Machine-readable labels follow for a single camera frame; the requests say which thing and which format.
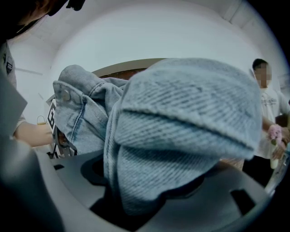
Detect brown wooden furniture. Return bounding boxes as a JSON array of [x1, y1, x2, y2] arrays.
[[91, 58, 169, 79]]

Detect pink flower bunch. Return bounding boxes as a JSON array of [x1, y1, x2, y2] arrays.
[[268, 124, 283, 146]]

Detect light blue denim jacket clothes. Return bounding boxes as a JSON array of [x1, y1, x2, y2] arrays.
[[52, 58, 263, 216]]

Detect person's grey shirt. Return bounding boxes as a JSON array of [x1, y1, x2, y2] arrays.
[[0, 40, 28, 136]]

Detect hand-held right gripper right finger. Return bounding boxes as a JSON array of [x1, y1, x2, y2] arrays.
[[138, 161, 274, 232]]

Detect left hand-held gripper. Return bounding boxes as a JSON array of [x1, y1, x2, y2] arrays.
[[46, 94, 78, 160]]

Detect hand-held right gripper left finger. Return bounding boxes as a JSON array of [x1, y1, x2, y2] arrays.
[[50, 152, 107, 208]]

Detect person's left forearm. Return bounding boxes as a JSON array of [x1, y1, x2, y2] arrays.
[[13, 123, 54, 148]]

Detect white bottle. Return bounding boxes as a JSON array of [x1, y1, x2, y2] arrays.
[[270, 145, 280, 169]]

